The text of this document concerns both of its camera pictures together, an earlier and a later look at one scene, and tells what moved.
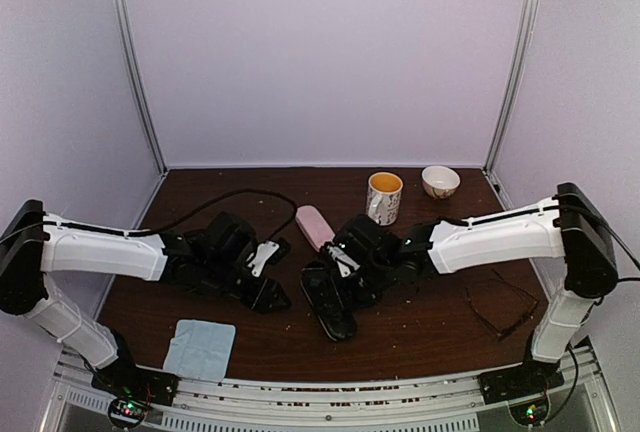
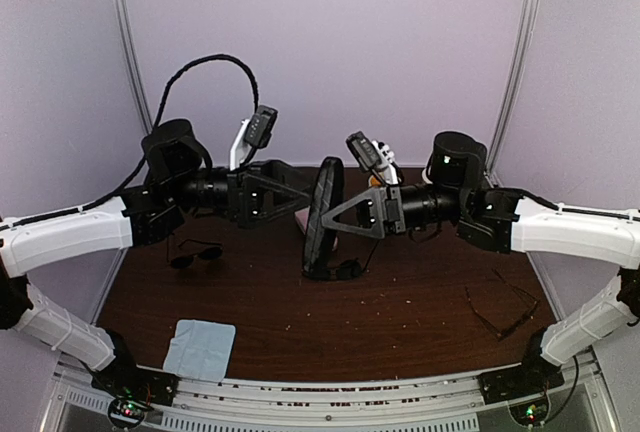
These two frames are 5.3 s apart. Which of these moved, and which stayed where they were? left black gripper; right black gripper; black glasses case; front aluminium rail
Moved: left black gripper; right black gripper; black glasses case
Stayed: front aluminium rail
